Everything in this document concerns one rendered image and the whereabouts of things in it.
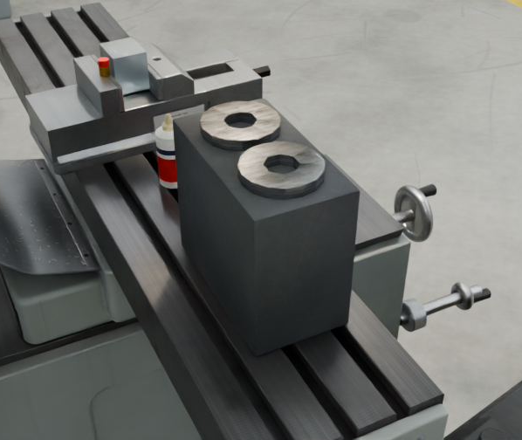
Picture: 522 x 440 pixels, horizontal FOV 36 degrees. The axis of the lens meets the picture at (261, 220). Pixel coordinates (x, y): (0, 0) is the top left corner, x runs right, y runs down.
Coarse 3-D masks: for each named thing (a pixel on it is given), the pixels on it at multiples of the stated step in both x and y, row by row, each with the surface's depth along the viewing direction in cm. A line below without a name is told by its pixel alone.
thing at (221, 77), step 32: (96, 64) 121; (192, 64) 130; (224, 64) 131; (32, 96) 122; (64, 96) 122; (96, 96) 116; (128, 96) 121; (192, 96) 122; (224, 96) 125; (256, 96) 128; (32, 128) 124; (64, 128) 115; (96, 128) 117; (128, 128) 120; (64, 160) 117; (96, 160) 118
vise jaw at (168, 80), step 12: (144, 48) 126; (156, 48) 126; (156, 60) 123; (168, 60) 122; (156, 72) 119; (168, 72) 119; (180, 72) 119; (156, 84) 118; (168, 84) 119; (180, 84) 120; (192, 84) 121; (156, 96) 120; (168, 96) 120; (180, 96) 121
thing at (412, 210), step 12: (396, 192) 162; (408, 192) 157; (420, 192) 156; (432, 192) 157; (396, 204) 163; (408, 204) 160; (420, 204) 155; (396, 216) 157; (408, 216) 158; (420, 216) 157; (432, 216) 155; (408, 228) 162; (420, 228) 158; (432, 228) 156; (420, 240) 159
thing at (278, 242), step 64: (192, 128) 91; (256, 128) 88; (192, 192) 93; (256, 192) 80; (320, 192) 80; (192, 256) 100; (256, 256) 79; (320, 256) 84; (256, 320) 85; (320, 320) 89
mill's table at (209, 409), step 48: (0, 48) 158; (48, 48) 151; (96, 48) 151; (96, 192) 113; (144, 192) 113; (96, 240) 117; (144, 240) 105; (144, 288) 97; (192, 288) 98; (192, 336) 91; (240, 336) 91; (336, 336) 94; (384, 336) 91; (192, 384) 86; (240, 384) 88; (288, 384) 85; (336, 384) 85; (384, 384) 86; (432, 384) 85; (240, 432) 80; (288, 432) 80; (336, 432) 80; (384, 432) 81; (432, 432) 84
